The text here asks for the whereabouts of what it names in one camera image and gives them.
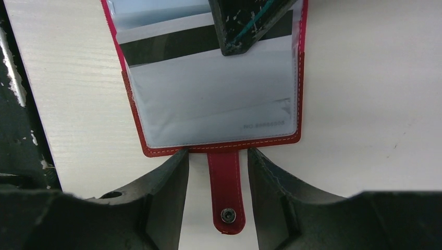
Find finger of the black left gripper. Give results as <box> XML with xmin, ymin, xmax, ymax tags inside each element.
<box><xmin>209</xmin><ymin>0</ymin><xmax>299</xmax><ymax>56</ymax></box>

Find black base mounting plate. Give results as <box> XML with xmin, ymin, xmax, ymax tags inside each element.
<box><xmin>1</xmin><ymin>1</ymin><xmax>62</xmax><ymax>190</ymax></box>

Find white card gold stripe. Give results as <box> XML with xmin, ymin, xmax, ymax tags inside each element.
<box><xmin>116</xmin><ymin>10</ymin><xmax>301</xmax><ymax>148</ymax></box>

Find red leather card holder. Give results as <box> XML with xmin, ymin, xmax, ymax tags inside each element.
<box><xmin>101</xmin><ymin>1</ymin><xmax>308</xmax><ymax>235</ymax></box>

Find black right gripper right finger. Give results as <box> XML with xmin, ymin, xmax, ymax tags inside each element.
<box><xmin>248</xmin><ymin>148</ymin><xmax>441</xmax><ymax>249</ymax></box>

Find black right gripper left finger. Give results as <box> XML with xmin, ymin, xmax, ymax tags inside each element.
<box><xmin>1</xmin><ymin>149</ymin><xmax>189</xmax><ymax>249</ymax></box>

